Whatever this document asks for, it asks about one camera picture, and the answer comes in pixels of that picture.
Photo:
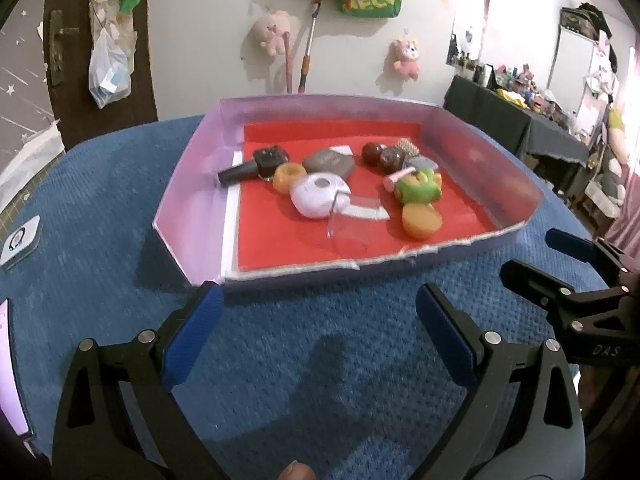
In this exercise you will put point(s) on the pink plush toy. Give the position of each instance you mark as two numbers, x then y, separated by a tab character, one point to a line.
406	57
270	32

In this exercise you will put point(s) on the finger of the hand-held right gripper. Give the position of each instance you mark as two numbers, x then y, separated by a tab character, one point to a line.
570	245
530	277

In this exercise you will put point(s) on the studded metallic bottle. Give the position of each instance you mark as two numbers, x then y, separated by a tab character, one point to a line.
409	147

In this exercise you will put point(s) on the red paper sheet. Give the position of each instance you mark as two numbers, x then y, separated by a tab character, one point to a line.
280	240

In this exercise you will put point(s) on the pink cardboard box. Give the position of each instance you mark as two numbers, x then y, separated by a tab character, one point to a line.
200	170

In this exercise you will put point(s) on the brown wooden door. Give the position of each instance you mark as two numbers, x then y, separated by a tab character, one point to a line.
75	110

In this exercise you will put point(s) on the grey eyeshadow compact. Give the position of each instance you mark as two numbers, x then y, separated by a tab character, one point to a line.
327	160

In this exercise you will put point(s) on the row of small table items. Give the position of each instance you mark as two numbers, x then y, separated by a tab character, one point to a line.
525	90

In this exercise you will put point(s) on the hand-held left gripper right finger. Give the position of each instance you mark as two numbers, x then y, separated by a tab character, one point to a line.
445	335

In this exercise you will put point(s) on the pink stick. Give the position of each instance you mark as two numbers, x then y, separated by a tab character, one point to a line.
288	65

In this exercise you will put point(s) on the pink-capped labelled bottle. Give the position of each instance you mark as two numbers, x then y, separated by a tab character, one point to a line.
395	180

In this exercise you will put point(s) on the large cream plush toy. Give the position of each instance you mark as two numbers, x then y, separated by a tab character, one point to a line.
617	160

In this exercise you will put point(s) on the dark bag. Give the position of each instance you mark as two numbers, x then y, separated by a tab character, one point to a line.
582	20

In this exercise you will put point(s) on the lilac oval case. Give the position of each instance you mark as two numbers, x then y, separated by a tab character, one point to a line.
310	200

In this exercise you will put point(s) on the white round-screen device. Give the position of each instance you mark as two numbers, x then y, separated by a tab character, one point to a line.
20	242

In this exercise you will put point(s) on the green bear toy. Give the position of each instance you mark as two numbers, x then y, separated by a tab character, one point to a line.
417	190

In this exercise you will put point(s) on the black star nail polish bottle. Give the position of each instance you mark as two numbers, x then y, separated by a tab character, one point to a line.
270	157

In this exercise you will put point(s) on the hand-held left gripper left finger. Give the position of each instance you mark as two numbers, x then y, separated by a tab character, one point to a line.
192	330

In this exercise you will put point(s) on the pink-lit tablet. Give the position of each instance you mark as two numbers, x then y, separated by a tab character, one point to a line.
10	375

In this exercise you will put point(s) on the brown ball-capped bottle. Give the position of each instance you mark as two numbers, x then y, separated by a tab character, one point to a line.
372	152

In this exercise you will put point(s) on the white cabinet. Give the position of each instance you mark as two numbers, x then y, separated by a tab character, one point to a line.
570	60

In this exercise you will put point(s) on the person's left hand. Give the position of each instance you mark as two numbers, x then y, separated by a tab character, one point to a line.
297	472

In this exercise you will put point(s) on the clear round plastic container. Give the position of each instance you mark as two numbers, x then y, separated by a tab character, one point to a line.
350	230

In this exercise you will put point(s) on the black-clothed table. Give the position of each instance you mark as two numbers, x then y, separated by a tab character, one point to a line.
500	105

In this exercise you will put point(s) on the clear plastic bag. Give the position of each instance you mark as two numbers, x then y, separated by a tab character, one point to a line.
110	75

